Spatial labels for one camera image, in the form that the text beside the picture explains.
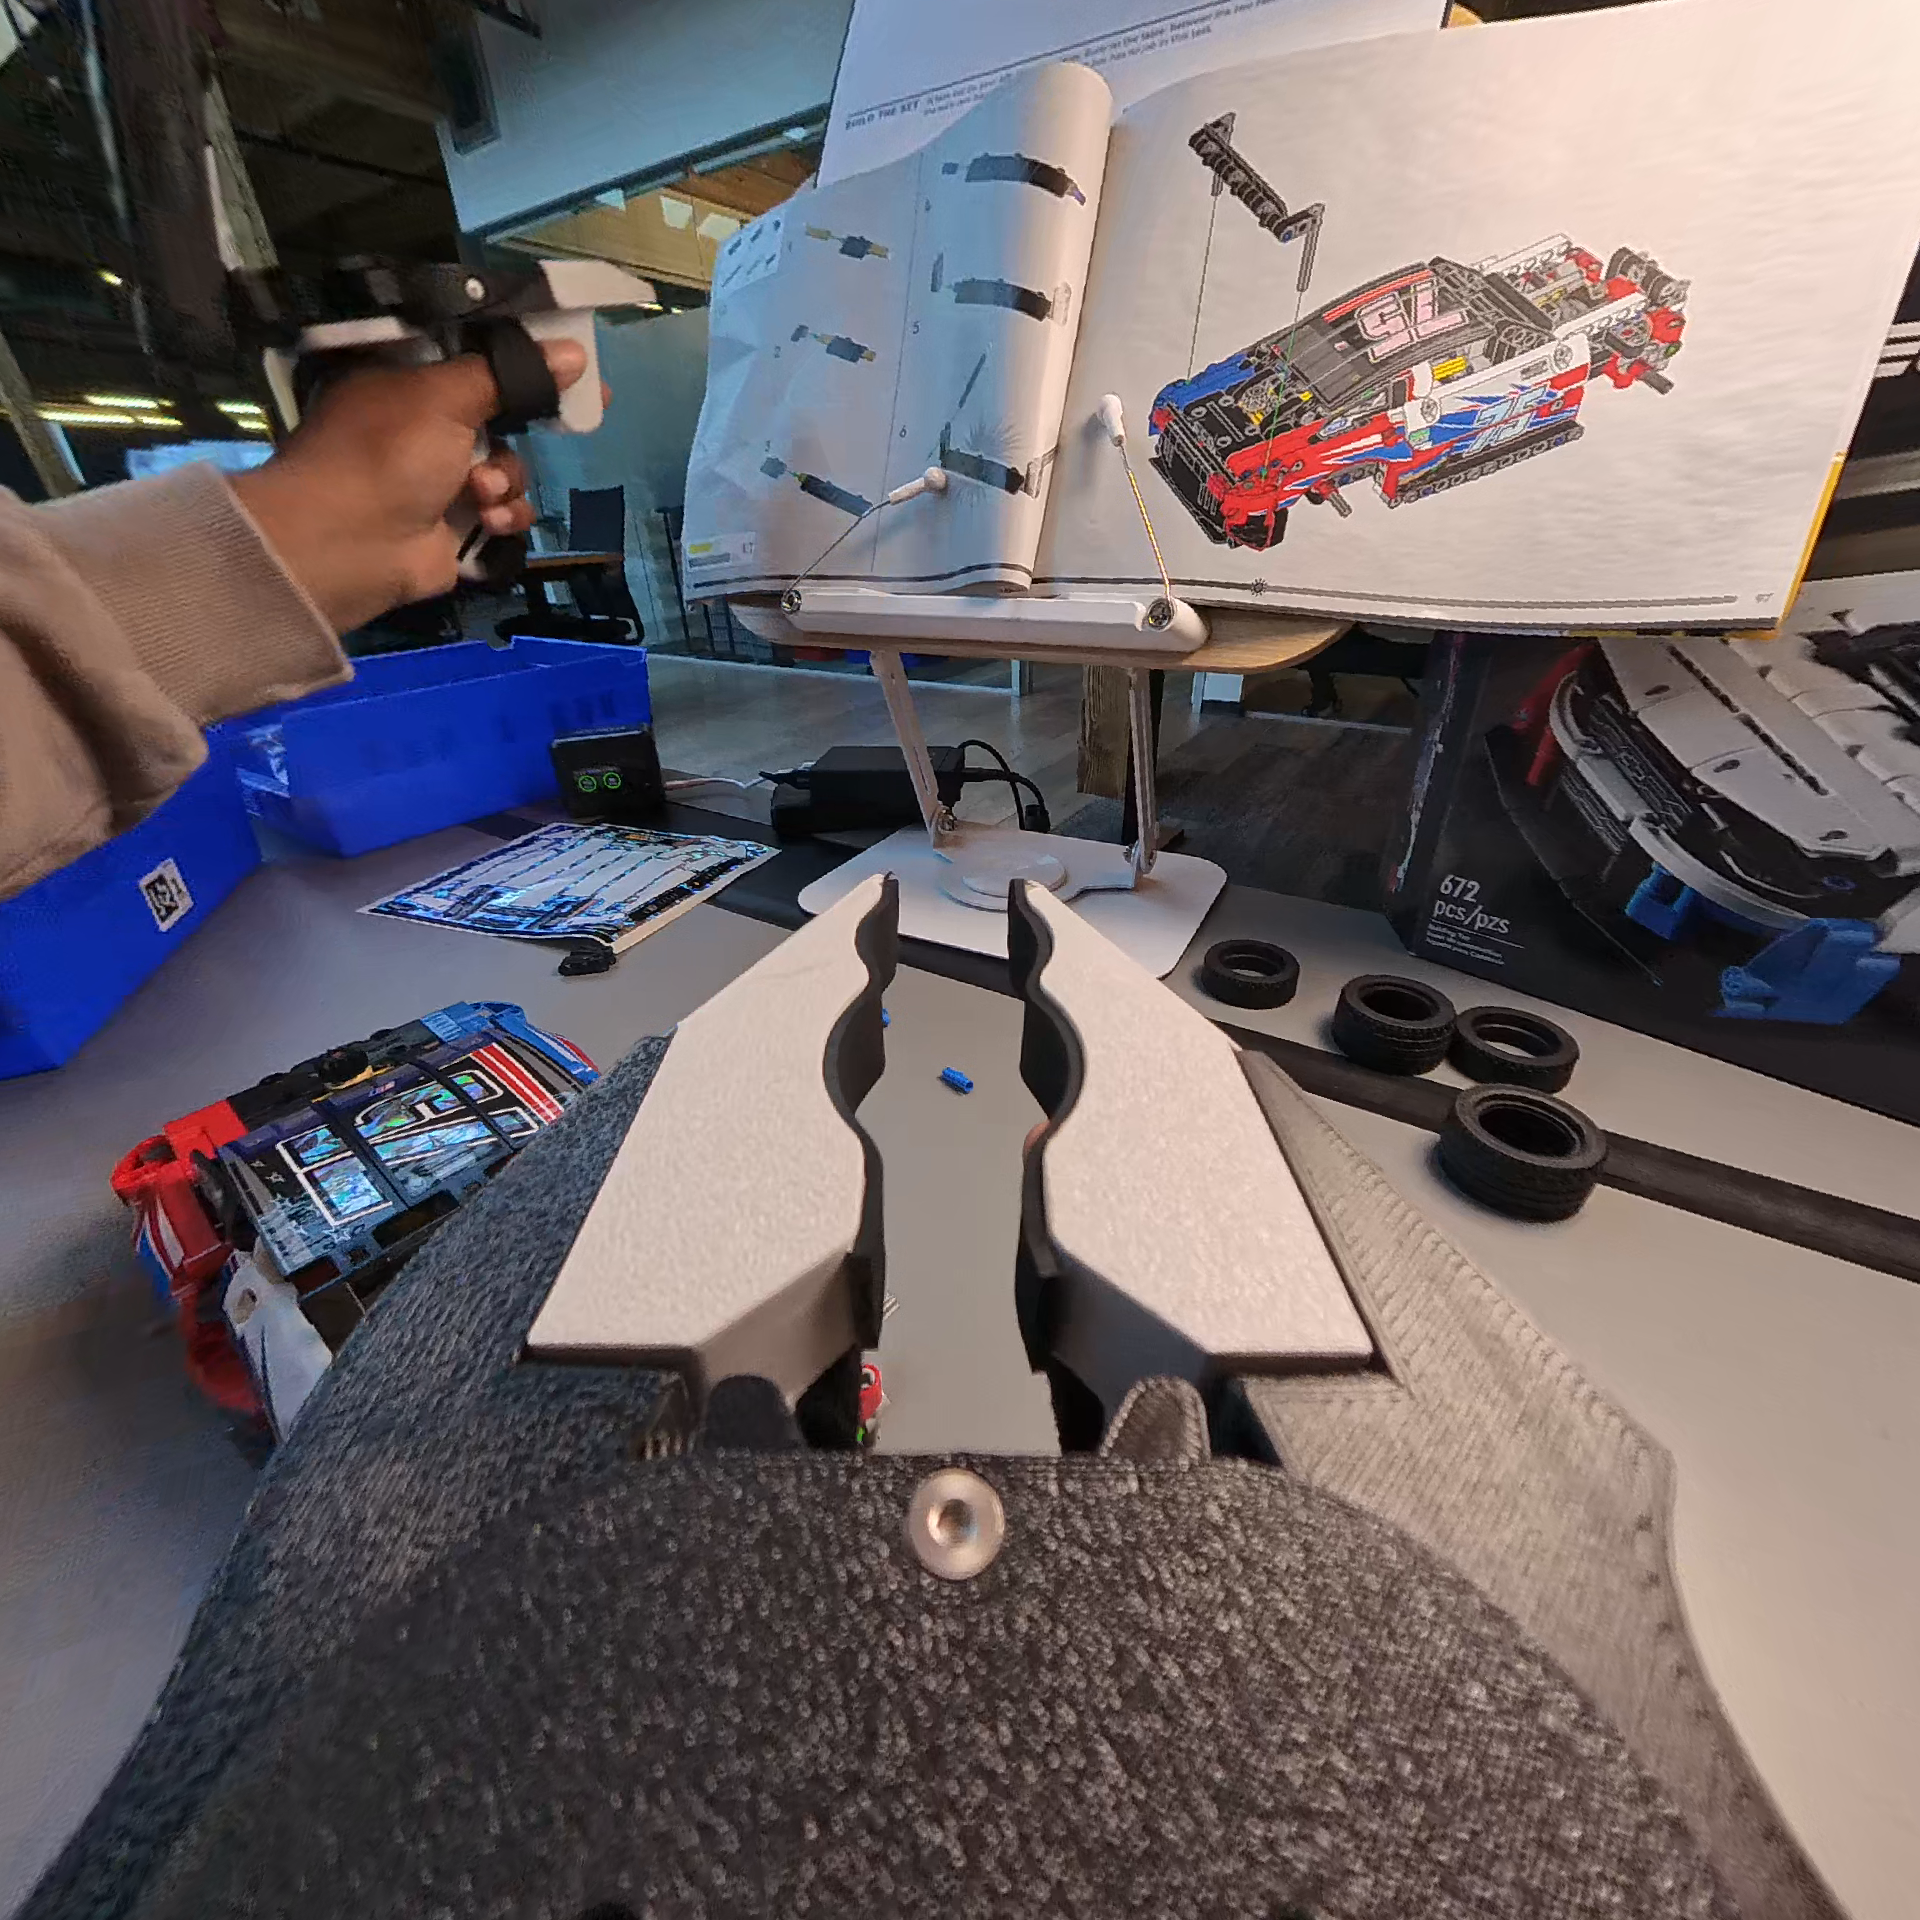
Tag black lego tyre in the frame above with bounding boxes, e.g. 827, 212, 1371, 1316
1200, 937, 1304, 1010
1434, 1083, 1609, 1224
1330, 973, 1457, 1077
1446, 1003, 1582, 1094

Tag lego race car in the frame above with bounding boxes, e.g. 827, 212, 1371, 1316
111, 998, 601, 1444

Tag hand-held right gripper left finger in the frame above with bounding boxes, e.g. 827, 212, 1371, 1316
525, 874, 902, 1414

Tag sticker sheet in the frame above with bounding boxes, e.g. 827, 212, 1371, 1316
359, 820, 783, 952

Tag person's left forearm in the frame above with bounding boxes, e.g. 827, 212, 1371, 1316
0, 458, 357, 906

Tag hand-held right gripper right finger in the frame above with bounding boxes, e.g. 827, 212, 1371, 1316
1007, 877, 1377, 1419

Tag black charger green lights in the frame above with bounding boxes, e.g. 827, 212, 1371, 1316
545, 724, 665, 825

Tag white stand base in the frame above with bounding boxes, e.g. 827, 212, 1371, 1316
794, 648, 1231, 980

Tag lego set box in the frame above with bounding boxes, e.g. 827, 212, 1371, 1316
1386, 576, 1920, 1124

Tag person's left hand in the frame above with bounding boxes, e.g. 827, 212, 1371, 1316
240, 339, 593, 641

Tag black office chair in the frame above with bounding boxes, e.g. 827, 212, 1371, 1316
498, 483, 648, 649

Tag black power adapter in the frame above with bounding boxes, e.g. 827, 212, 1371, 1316
765, 739, 1056, 845

